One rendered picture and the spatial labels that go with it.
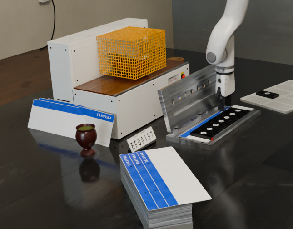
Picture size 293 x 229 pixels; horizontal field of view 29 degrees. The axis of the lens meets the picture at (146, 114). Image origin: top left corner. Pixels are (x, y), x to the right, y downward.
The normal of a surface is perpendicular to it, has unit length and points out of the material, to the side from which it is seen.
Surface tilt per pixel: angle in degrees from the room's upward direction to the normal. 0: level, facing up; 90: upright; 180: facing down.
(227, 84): 89
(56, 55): 90
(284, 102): 0
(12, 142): 0
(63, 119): 63
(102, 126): 69
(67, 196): 0
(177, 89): 76
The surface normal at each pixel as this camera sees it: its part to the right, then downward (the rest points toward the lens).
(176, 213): 0.25, 0.33
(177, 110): 0.77, -0.06
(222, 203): -0.05, -0.94
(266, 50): -0.62, 0.30
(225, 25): -0.27, -0.42
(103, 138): -0.61, -0.06
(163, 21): 0.78, 0.18
